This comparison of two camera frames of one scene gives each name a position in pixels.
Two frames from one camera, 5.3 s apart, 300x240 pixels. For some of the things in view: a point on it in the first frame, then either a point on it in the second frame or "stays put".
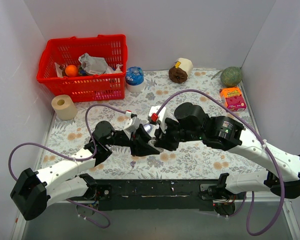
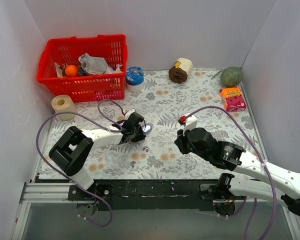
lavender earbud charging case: [148, 128] stays put
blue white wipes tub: [134, 79] stays put
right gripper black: [167, 135] → [181, 145]
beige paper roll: [64, 107] stays put
